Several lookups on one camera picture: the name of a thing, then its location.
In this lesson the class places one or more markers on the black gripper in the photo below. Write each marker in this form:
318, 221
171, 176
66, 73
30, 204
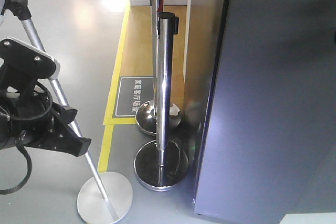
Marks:
37, 121

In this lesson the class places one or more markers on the dark floor sign sticker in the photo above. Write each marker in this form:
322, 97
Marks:
132, 92

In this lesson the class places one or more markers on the chrome stanchion post far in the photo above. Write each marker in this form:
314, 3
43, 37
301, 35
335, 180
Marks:
146, 115

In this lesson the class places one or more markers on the chrome stanchion post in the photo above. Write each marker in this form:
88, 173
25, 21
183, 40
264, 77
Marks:
146, 115
161, 164

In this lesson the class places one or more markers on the chrome stanchion post near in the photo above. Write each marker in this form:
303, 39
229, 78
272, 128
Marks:
161, 164

